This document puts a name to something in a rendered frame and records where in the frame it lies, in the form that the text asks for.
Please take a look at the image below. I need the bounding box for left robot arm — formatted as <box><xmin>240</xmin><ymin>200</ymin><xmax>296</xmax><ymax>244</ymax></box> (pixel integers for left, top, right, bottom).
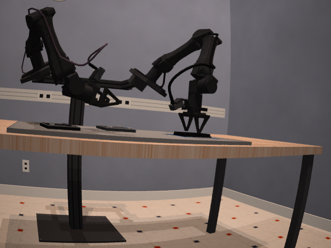
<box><xmin>134</xmin><ymin>29</ymin><xmax>218</xmax><ymax>111</ymax></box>

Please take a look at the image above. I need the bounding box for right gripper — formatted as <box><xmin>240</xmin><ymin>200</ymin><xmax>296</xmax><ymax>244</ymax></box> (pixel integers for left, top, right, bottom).
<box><xmin>75</xmin><ymin>69</ymin><xmax>120</xmax><ymax>107</ymax></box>

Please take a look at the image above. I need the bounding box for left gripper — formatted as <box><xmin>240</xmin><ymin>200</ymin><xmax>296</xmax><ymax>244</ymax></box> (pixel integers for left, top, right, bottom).
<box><xmin>174</xmin><ymin>93</ymin><xmax>210</xmax><ymax>133</ymax></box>

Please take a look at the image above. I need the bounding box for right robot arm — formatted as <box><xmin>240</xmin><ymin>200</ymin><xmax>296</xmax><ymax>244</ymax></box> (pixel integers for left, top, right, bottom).
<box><xmin>22</xmin><ymin>7</ymin><xmax>85</xmax><ymax>98</ymax></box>

